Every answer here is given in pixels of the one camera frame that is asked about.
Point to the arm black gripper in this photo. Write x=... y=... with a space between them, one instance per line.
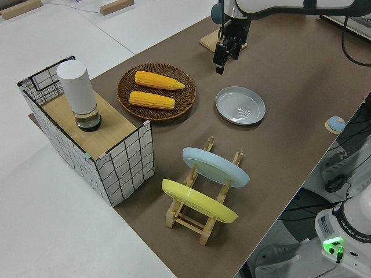
x=240 y=30

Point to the gray round plate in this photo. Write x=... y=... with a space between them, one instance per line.
x=232 y=101

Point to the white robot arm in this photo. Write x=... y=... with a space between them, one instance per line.
x=278 y=5

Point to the light blue plate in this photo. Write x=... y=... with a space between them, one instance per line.
x=211 y=168

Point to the yellow plate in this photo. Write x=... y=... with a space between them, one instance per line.
x=197 y=199

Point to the wooden mug rack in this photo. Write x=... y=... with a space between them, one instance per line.
x=208 y=40

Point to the dark blue mug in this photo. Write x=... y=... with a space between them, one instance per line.
x=216 y=14

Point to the brown wicker basket tray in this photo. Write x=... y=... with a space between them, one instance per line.
x=185 y=101

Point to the brown table mat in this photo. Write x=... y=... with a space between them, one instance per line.
x=290 y=72

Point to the yellow corn cob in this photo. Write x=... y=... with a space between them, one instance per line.
x=159 y=80
x=152 y=100

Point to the pink binder clip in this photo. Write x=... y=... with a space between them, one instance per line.
x=146 y=125
x=103 y=157

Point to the wooden block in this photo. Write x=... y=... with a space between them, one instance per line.
x=13 y=12
x=116 y=7

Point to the white toaster oven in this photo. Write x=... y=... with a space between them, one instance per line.
x=347 y=24

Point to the light wooden lid board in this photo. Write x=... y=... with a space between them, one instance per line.
x=116 y=127

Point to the white power strip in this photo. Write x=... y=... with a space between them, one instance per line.
x=337 y=162

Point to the black power plug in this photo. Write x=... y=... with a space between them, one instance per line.
x=334 y=184

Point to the green binder clip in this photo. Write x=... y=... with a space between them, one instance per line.
x=21 y=86
x=87 y=156

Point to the wooden dish rack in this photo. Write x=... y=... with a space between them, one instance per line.
x=205 y=234

